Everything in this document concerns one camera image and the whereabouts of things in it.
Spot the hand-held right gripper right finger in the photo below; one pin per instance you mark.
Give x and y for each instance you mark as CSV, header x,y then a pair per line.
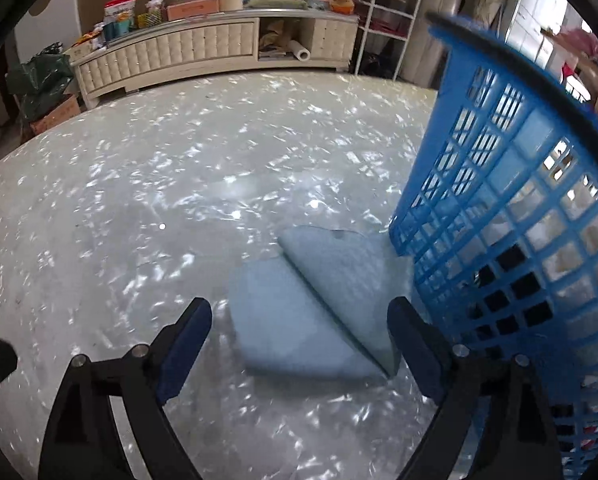
x,y
419,355

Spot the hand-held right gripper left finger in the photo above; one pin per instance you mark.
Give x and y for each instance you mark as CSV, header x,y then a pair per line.
x,y
184,355

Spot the light blue cloth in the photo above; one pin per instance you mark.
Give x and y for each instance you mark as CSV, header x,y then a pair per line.
x,y
289,310

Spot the blue plastic basket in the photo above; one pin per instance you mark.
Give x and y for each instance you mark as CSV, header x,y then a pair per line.
x,y
454,55

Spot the cardboard box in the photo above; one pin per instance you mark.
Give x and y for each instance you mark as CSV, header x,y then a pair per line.
x,y
56,112

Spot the green plastic bag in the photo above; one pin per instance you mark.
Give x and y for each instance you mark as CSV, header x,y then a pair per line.
x,y
39,80

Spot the cream tufted TV cabinet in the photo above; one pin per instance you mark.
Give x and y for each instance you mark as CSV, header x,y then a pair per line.
x,y
179,45

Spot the white paper roll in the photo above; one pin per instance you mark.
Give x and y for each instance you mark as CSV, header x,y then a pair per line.
x,y
299,50

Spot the yellow mesh basket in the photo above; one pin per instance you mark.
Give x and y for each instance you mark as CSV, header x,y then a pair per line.
x,y
150,19

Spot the pink box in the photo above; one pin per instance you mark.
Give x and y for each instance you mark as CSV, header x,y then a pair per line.
x,y
194,9

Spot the red and white snack bag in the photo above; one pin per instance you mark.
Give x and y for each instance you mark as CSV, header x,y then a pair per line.
x,y
119,10

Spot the pink clothing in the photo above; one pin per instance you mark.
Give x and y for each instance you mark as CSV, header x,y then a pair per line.
x,y
584,45

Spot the white metal rack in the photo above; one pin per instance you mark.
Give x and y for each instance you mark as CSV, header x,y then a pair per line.
x,y
419,0

